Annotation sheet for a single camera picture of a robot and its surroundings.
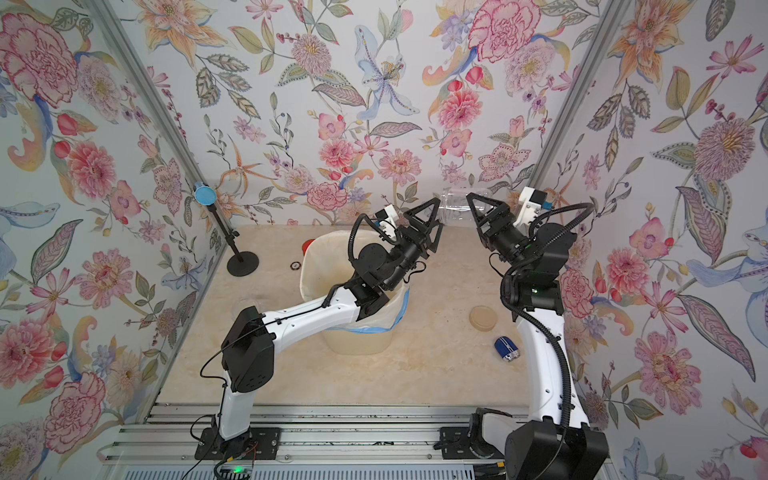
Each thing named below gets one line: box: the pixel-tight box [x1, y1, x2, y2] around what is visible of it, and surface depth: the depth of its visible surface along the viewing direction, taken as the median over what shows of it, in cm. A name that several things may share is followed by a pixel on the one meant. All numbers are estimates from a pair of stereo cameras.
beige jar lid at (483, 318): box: [469, 305, 498, 332], surface depth 98 cm
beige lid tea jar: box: [439, 188, 494, 222], surface depth 62 cm
